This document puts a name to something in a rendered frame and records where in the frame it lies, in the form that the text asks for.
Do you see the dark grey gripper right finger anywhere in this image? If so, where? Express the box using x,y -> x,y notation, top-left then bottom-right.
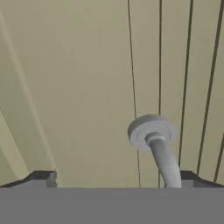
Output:
179,170 -> 224,189

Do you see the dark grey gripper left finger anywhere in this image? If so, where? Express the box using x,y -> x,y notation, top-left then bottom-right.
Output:
0,170 -> 58,189

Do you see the beige drawer front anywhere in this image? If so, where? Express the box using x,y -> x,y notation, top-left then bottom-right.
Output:
0,0 -> 142,189

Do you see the beige cupboard front panel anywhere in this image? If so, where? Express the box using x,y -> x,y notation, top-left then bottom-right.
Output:
158,0 -> 192,189
178,0 -> 224,176

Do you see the grey curved drawer handle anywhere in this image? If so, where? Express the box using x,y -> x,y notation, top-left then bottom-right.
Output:
126,114 -> 183,189

